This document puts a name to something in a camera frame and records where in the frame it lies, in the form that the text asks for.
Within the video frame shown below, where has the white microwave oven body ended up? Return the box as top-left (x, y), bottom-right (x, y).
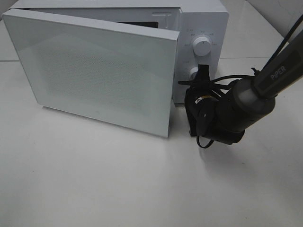
top-left (2, 0), bottom-right (229, 104)

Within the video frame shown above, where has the white timer knob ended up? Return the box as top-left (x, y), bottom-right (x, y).
top-left (189, 67), bottom-right (198, 81)

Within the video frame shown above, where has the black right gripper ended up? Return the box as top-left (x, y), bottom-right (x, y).
top-left (184, 64), bottom-right (220, 137)

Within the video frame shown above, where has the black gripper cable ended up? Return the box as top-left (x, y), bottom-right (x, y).
top-left (177, 67), bottom-right (258, 149)

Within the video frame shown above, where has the white microwave door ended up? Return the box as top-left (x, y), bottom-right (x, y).
top-left (2, 9), bottom-right (179, 137)

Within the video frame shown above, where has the upper white power knob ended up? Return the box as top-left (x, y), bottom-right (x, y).
top-left (192, 35), bottom-right (212, 57)

